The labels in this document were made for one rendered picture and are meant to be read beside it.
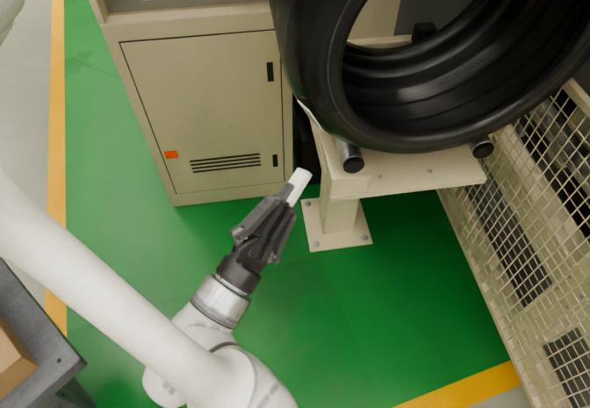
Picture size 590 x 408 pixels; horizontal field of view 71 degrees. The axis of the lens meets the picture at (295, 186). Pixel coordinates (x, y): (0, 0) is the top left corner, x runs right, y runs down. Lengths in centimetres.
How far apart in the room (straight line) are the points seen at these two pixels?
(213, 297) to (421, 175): 55
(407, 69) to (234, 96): 65
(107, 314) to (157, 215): 145
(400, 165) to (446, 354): 88
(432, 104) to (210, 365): 72
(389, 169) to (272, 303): 86
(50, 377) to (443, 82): 105
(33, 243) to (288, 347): 121
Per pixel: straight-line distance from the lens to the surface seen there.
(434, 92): 104
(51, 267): 53
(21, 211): 52
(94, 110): 256
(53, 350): 107
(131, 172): 216
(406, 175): 100
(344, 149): 87
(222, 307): 71
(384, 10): 110
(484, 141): 96
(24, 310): 114
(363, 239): 180
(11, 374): 103
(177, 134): 161
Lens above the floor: 155
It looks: 52 degrees down
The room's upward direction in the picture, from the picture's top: straight up
